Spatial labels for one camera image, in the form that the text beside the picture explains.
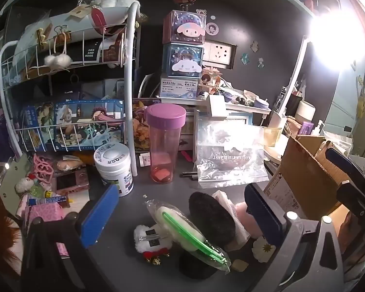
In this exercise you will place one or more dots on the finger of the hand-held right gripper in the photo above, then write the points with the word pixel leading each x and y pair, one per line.
pixel 348 167
pixel 352 199

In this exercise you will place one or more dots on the black pens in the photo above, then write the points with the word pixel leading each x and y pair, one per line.
pixel 190 175

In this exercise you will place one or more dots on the plastic pink white packet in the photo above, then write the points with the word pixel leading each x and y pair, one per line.
pixel 226 197

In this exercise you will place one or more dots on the printed anime board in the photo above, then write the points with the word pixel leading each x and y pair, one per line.
pixel 140 124

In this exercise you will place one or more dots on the black fluffy pad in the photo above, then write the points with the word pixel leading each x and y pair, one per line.
pixel 211 217

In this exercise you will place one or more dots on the small white plush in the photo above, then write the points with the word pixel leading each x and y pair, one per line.
pixel 26 185

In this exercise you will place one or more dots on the purple small dish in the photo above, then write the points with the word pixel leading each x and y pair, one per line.
pixel 260 103

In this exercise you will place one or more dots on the pink fluffy puff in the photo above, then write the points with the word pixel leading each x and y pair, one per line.
pixel 246 220

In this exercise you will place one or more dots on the reddish brown hair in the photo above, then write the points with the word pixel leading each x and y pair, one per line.
pixel 0 237

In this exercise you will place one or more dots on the gold binder clip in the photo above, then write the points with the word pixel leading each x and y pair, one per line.
pixel 60 32

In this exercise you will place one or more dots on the white wall socket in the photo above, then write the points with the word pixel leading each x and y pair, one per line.
pixel 220 53

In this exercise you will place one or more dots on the pink patterned box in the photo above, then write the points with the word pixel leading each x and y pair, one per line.
pixel 45 214

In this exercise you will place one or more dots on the pink tumbler purple lid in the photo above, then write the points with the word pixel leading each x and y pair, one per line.
pixel 162 146

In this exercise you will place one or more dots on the small figure wall sticker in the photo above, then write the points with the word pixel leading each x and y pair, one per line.
pixel 244 58
pixel 255 45
pixel 260 63

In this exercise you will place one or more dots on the small yellow square tag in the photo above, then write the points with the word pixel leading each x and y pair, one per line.
pixel 239 265

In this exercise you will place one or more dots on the black box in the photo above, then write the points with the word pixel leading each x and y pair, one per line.
pixel 88 53

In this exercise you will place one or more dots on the blue character box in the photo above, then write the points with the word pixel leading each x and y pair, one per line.
pixel 182 59

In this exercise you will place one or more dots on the black round pad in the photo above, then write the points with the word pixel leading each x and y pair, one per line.
pixel 194 266

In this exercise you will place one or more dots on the white charger cube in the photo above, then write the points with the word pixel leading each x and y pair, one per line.
pixel 216 105

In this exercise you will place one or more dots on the anime printed box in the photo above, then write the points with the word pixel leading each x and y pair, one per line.
pixel 88 124

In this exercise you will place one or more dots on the pink nail file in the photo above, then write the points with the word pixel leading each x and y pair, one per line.
pixel 187 155

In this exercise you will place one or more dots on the cardboard box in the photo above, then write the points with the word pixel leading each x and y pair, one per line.
pixel 304 176

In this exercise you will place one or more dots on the stack of clear zip bags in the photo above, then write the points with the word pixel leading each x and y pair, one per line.
pixel 231 149

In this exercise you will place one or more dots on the purple lace cloth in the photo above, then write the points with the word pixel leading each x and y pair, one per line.
pixel 0 133

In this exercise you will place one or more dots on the blue glue tube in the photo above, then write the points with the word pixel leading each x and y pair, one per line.
pixel 48 200

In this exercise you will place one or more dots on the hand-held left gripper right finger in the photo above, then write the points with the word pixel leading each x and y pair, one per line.
pixel 263 216

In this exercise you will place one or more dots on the white desk lamp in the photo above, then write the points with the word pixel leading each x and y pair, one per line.
pixel 292 79

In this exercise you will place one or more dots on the white labelled box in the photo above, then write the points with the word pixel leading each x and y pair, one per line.
pixel 179 87

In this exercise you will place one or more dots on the round portrait sticker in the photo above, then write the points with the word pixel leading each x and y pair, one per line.
pixel 213 29

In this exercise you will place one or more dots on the pink character box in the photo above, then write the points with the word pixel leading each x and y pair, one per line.
pixel 184 27

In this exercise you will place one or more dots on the white flower sticker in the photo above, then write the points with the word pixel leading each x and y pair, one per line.
pixel 263 248

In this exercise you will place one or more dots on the small purple box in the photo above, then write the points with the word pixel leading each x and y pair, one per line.
pixel 306 127

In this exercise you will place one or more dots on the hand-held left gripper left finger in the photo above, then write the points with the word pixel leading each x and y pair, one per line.
pixel 99 217

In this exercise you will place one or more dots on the white pump bottle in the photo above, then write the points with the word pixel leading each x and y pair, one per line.
pixel 318 129

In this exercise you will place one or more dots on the white plastic jar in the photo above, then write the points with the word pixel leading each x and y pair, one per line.
pixel 114 170

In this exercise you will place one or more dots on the pink game console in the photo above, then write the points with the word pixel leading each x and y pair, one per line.
pixel 70 181

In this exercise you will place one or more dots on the pink heart rings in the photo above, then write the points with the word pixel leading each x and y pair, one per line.
pixel 44 165

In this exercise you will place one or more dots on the bread shaped plush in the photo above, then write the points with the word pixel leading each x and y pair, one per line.
pixel 68 164

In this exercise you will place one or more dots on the white plush clip red bow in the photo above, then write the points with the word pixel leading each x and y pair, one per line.
pixel 150 240

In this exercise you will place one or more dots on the hanging white pompom pair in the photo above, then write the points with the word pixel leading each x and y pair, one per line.
pixel 57 60

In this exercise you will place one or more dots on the small white label card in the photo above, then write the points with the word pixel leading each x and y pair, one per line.
pixel 145 160

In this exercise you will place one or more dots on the bagged white puff green comb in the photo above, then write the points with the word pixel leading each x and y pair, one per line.
pixel 185 231

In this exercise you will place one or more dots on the white cylinder humidifier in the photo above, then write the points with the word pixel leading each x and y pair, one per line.
pixel 304 112

